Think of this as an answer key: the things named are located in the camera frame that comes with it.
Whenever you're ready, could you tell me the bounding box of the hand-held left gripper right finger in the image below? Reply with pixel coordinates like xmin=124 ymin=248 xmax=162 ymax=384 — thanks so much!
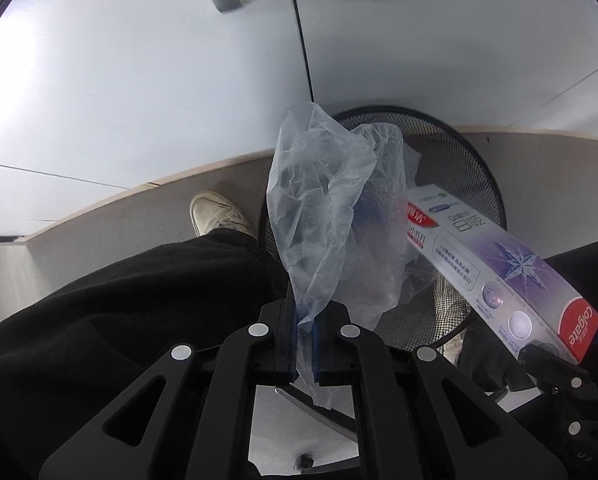
xmin=313 ymin=302 xmax=568 ymax=480

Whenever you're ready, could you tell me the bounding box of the clear plastic bag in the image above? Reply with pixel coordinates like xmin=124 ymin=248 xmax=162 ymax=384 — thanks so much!
xmin=266 ymin=102 xmax=422 ymax=408

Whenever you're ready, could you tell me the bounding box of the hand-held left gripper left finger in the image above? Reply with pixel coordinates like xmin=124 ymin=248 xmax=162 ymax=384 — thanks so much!
xmin=39 ymin=300 xmax=300 ymax=480

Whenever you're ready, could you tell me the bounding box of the white and purple toothpaste box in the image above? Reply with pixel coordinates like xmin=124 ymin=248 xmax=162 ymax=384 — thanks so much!
xmin=406 ymin=185 xmax=598 ymax=365

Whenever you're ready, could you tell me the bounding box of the black mesh wastebasket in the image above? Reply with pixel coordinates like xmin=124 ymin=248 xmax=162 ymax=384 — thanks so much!
xmin=261 ymin=106 xmax=508 ymax=352

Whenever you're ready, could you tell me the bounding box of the white cabinet door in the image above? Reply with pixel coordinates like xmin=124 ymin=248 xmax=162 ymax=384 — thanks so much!
xmin=0 ymin=0 xmax=316 ymax=241
xmin=284 ymin=0 xmax=598 ymax=133

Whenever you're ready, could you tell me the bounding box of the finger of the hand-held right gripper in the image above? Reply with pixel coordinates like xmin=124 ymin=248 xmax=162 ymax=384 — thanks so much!
xmin=517 ymin=342 xmax=598 ymax=468

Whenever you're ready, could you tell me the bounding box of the person's beige shoe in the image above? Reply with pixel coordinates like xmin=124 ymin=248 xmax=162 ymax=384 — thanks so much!
xmin=190 ymin=191 xmax=258 ymax=240

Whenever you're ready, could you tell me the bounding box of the person's left leg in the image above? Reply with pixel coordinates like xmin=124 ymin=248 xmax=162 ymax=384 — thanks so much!
xmin=0 ymin=230 xmax=292 ymax=480

